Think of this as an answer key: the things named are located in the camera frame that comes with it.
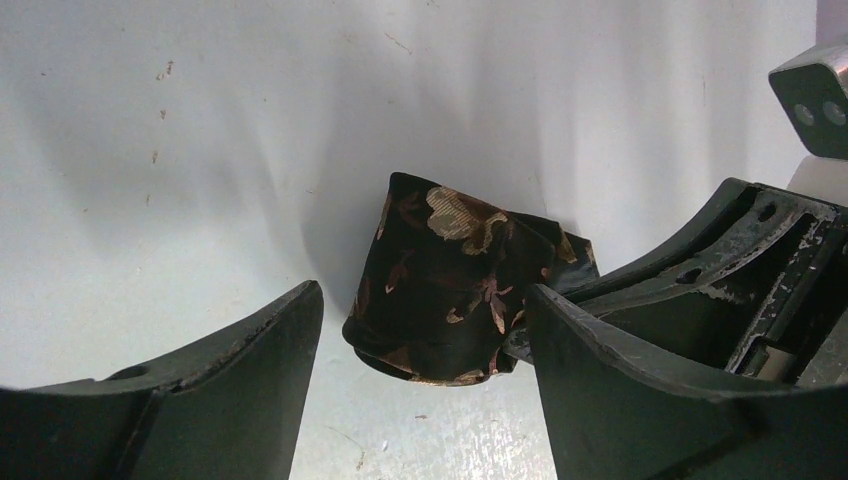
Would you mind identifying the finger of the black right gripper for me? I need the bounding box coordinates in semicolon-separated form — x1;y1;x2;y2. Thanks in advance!
503;177;843;362

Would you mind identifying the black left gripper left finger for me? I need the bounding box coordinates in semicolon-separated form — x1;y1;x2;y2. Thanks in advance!
1;280;324;479

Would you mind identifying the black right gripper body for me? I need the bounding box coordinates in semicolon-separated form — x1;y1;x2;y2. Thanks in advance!
596;205;848;389

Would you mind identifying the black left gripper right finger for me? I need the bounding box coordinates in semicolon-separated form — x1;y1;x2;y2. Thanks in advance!
526;285;847;479

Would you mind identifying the black gold floral tie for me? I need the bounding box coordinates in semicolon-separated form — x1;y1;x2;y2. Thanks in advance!
342;172;599;386

